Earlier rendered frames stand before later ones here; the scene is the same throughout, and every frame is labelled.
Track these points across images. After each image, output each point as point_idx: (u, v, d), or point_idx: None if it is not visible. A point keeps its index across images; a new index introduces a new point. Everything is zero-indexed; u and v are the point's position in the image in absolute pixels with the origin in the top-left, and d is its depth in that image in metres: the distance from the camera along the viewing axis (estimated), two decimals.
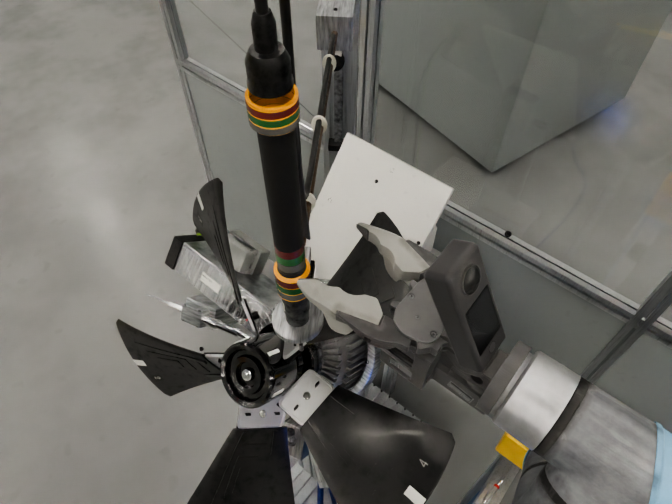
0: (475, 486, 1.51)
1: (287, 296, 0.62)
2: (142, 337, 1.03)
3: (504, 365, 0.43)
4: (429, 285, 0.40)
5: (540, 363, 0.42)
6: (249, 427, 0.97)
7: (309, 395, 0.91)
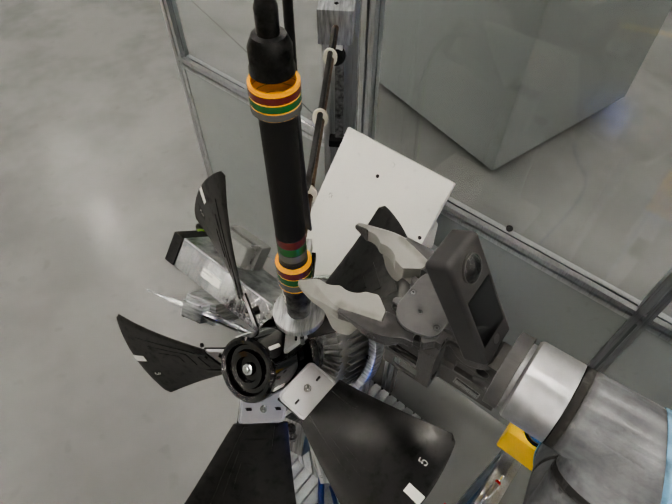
0: (476, 483, 1.51)
1: (288, 288, 0.61)
2: (223, 216, 0.90)
3: (509, 355, 0.42)
4: (430, 275, 0.39)
5: (545, 352, 0.42)
6: (212, 356, 1.00)
7: (264, 412, 0.96)
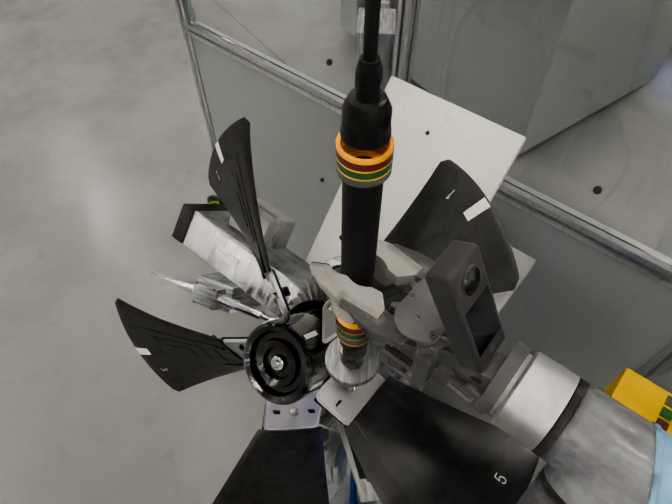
0: None
1: (348, 341, 0.58)
2: (247, 173, 0.73)
3: (504, 366, 0.43)
4: (430, 286, 0.40)
5: (540, 364, 0.43)
6: (230, 347, 0.82)
7: (295, 416, 0.79)
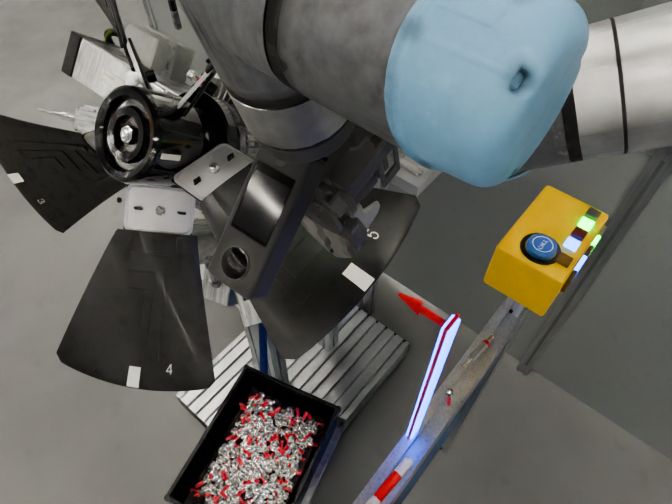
0: None
1: None
2: None
3: (282, 159, 0.34)
4: (269, 288, 0.38)
5: (248, 127, 0.32)
6: (95, 148, 0.73)
7: (161, 215, 0.70)
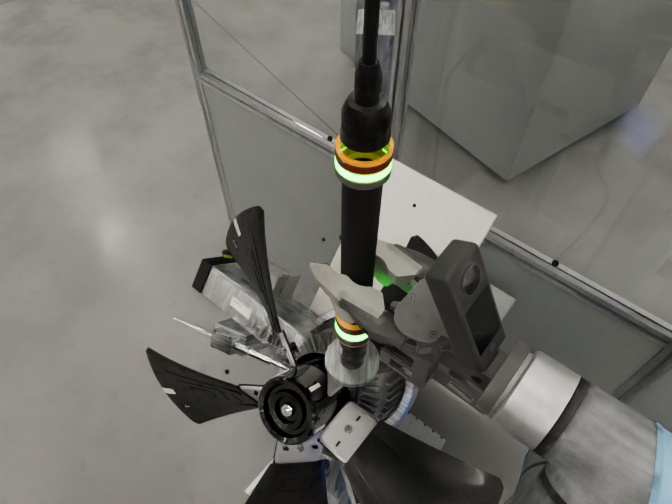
0: None
1: (348, 342, 0.58)
2: None
3: (504, 365, 0.43)
4: (429, 285, 0.40)
5: (540, 363, 0.43)
6: (280, 334, 0.92)
7: None
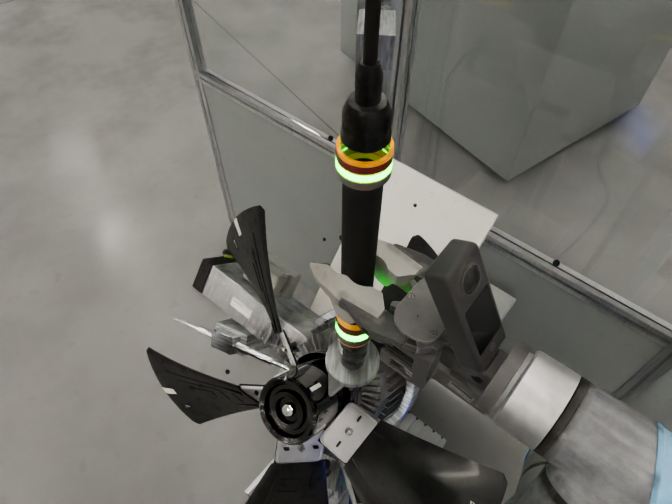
0: None
1: (348, 342, 0.58)
2: None
3: (504, 365, 0.42)
4: (429, 285, 0.39)
5: (540, 363, 0.42)
6: (281, 334, 0.92)
7: None
